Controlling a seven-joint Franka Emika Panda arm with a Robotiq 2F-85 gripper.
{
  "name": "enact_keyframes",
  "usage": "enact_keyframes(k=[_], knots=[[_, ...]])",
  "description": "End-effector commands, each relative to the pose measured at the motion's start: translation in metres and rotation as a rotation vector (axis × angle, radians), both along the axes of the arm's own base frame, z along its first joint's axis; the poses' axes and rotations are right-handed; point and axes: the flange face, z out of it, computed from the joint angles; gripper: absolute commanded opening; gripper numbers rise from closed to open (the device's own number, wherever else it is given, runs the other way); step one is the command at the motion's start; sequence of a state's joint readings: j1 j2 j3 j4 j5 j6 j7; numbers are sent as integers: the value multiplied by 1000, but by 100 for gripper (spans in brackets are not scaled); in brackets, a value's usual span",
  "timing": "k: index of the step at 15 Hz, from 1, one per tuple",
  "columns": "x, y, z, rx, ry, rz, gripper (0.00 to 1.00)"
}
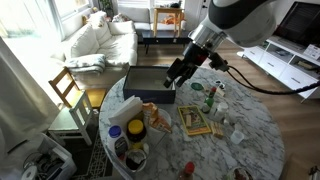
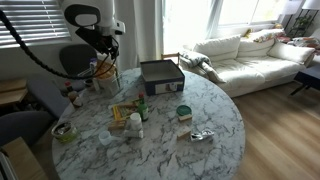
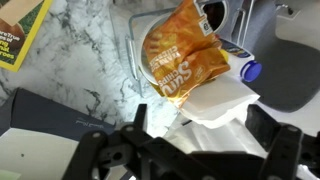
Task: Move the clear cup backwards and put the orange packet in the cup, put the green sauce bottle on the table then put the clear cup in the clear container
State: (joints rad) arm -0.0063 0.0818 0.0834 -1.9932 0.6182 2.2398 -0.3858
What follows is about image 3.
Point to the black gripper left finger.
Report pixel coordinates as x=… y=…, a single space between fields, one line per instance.
x=140 y=116

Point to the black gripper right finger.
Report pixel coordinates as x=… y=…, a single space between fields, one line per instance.
x=261 y=125

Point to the orange chip packet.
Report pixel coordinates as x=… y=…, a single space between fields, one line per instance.
x=180 y=50

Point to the dark grey office chair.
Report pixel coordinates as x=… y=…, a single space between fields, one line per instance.
x=286 y=73

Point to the navy cardboard box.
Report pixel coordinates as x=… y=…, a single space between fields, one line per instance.
x=40 y=113

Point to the yellow dog book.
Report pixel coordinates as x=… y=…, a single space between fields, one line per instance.
x=26 y=43

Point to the long flat wooden block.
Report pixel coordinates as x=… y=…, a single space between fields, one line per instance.
x=18 y=10

